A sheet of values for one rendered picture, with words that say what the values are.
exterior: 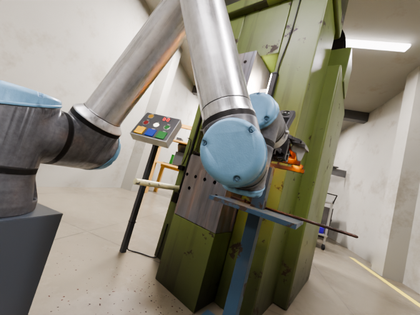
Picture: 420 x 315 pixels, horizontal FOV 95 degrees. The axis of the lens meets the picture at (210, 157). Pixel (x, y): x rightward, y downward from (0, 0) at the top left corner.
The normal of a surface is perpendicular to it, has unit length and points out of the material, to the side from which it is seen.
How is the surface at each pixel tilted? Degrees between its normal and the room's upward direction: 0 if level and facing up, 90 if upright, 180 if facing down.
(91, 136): 111
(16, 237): 90
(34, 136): 92
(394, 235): 90
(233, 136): 94
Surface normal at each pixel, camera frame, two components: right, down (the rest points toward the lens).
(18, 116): 0.77, 0.15
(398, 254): -0.22, -0.16
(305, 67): -0.58, -0.24
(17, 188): 0.99, -0.08
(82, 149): 0.86, 0.37
